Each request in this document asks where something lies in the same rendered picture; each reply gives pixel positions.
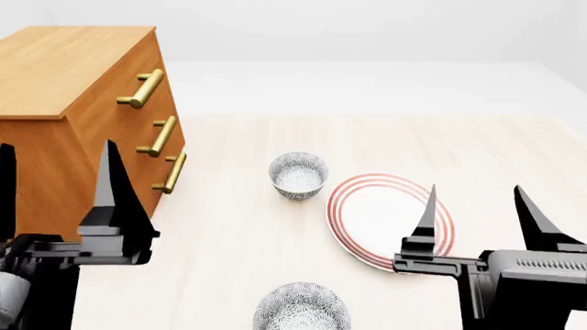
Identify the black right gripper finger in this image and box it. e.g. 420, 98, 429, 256
400, 182, 437, 259
513, 184, 587, 255

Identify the white plate with red rings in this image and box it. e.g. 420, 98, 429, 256
325, 172, 457, 273

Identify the small speckled black-white bowl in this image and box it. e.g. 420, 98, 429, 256
268, 151, 330, 203

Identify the long brass drawer handle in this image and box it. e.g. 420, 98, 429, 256
116, 68, 165, 110

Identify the wooden three-drawer cabinet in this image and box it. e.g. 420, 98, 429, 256
0, 25, 187, 243

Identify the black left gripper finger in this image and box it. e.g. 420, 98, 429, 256
76, 138, 161, 258
0, 142, 18, 242

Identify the large patterned black-white bowl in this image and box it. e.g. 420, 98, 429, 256
252, 280, 352, 330

